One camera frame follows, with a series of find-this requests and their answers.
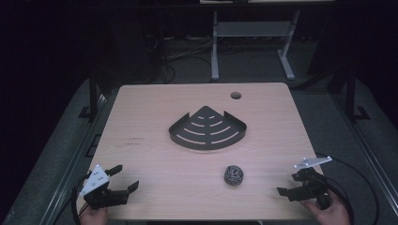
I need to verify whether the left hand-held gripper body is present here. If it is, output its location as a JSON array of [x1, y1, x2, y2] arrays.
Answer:
[[79, 164, 130, 210]]

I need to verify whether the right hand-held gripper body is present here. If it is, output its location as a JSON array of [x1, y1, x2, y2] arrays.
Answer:
[[293, 155, 333, 211]]

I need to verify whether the steel wool ball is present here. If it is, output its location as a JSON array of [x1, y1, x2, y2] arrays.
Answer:
[[223, 165, 245, 187]]

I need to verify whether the black metal corner shelf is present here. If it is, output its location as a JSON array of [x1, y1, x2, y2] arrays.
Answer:
[[168, 105, 248, 151]]

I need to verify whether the person's left hand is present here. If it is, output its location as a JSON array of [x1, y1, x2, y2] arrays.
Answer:
[[78, 205, 109, 225]]

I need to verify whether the person's right hand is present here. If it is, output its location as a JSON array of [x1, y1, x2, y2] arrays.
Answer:
[[300, 190, 352, 225]]

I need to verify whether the grey metal stand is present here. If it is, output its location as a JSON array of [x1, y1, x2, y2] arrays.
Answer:
[[210, 8, 302, 82]]

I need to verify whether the aluminium frame rail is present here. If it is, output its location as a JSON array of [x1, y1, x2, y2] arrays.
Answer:
[[331, 93, 398, 204], [38, 92, 109, 225]]

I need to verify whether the black cable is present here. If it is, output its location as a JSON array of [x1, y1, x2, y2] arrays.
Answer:
[[70, 173, 92, 225], [323, 176, 356, 225], [314, 151, 380, 225]]

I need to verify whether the black metal post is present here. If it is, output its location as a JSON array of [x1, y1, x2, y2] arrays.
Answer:
[[78, 68, 100, 122], [344, 68, 372, 124]]

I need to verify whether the bundle of floor cables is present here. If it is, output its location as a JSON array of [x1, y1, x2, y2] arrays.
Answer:
[[144, 32, 216, 84]]

